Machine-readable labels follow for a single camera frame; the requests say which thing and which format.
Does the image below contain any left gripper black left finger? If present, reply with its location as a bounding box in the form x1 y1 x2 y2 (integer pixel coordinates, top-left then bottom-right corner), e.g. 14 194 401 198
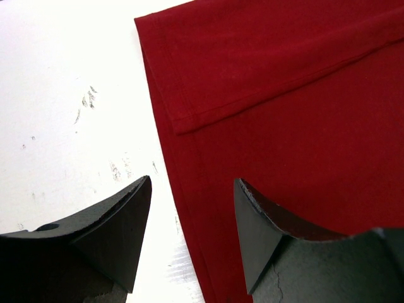
1 176 152 302

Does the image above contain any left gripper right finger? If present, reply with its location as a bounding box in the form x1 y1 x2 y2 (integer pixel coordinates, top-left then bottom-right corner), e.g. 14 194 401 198
234 179 403 302

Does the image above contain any red t-shirt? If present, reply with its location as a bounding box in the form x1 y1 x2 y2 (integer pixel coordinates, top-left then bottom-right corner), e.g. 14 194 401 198
134 1 403 302

